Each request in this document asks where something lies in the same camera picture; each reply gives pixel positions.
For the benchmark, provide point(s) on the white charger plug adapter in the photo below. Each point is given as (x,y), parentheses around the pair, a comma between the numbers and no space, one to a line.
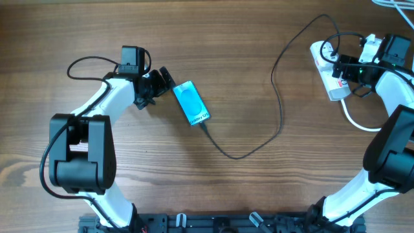
(325,61)

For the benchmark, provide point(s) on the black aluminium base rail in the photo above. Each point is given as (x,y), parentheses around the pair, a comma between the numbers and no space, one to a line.
(282,222)

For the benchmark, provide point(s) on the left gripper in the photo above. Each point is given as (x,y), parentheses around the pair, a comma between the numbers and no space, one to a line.
(161,87)

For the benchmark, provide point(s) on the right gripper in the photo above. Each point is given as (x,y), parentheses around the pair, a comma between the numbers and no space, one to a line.
(348,74)

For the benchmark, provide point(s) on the white power strip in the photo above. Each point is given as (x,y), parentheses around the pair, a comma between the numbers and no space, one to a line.
(336,88)

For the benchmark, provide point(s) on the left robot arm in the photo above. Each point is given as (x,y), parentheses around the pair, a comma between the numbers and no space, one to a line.
(80,161)

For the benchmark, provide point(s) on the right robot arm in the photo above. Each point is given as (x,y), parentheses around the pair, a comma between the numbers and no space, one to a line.
(387,164)

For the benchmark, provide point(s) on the smartphone with teal screen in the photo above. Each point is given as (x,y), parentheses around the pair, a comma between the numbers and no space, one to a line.
(191,103)

